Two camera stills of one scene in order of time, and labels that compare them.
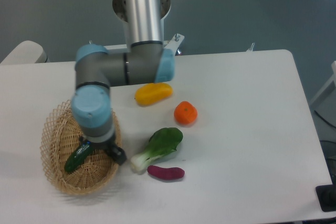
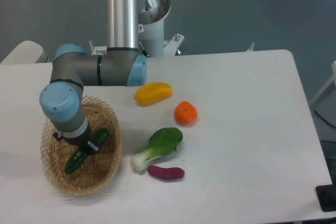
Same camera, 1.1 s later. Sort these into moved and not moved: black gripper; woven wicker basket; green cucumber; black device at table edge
Moved: black gripper
Not moved: woven wicker basket; black device at table edge; green cucumber
